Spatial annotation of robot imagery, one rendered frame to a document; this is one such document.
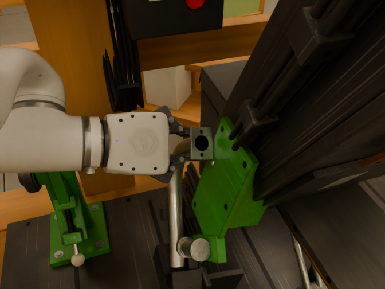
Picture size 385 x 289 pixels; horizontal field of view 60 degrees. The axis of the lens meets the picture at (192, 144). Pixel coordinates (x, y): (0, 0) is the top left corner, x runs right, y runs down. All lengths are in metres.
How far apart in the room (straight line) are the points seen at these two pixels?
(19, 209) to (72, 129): 0.55
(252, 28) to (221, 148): 0.45
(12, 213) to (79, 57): 0.48
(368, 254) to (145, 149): 0.38
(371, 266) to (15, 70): 0.55
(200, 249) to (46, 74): 0.36
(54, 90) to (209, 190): 0.30
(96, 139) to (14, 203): 0.57
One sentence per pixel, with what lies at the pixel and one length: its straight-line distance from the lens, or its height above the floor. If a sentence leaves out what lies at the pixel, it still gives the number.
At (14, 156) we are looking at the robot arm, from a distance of 0.50.
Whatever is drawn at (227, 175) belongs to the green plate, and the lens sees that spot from 0.53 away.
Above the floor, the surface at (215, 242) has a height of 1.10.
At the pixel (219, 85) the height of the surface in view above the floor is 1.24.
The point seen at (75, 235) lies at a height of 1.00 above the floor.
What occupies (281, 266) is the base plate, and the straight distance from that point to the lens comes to 0.82.
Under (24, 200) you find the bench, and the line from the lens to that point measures 1.03.
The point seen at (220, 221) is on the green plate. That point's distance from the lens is 0.56.
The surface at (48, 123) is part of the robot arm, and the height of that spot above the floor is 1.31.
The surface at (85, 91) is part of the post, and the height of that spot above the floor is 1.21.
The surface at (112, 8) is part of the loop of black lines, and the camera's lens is 0.71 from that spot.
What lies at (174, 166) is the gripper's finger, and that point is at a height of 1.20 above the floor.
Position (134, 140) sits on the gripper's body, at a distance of 0.52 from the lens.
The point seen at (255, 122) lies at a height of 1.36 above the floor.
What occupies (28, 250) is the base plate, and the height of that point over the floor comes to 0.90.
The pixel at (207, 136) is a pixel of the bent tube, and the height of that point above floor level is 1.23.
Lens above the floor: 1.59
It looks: 41 degrees down
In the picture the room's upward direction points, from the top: straight up
